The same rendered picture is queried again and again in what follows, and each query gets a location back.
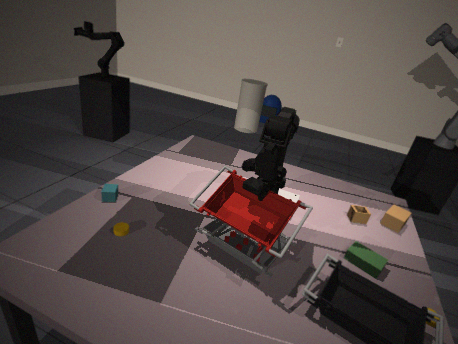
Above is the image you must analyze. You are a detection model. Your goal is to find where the small open brown box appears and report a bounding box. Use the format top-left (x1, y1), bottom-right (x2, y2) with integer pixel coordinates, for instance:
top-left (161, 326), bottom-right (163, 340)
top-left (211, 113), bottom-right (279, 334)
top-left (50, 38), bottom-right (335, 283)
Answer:
top-left (347, 205), bottom-right (371, 224)

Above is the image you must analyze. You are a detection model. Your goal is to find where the small teal block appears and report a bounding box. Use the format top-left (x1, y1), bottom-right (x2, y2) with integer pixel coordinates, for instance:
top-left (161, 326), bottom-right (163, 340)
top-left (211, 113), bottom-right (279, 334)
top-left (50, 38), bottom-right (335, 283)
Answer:
top-left (102, 184), bottom-right (118, 202)

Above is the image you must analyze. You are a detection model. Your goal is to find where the green rectangular block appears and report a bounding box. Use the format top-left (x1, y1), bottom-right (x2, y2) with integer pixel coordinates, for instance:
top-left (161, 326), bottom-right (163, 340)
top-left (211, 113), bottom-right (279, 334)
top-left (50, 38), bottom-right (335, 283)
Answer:
top-left (343, 242), bottom-right (388, 279)

